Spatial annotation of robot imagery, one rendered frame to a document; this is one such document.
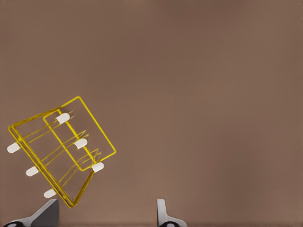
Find yellow wire cup holder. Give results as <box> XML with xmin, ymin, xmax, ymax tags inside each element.
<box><xmin>7</xmin><ymin>96</ymin><xmax>117</xmax><ymax>209</ymax></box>

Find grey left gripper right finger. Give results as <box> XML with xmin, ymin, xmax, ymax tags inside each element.
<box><xmin>157</xmin><ymin>198</ymin><xmax>187</xmax><ymax>227</ymax></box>

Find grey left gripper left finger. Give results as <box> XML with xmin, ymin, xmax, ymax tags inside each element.
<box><xmin>1</xmin><ymin>198</ymin><xmax>60</xmax><ymax>227</ymax></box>

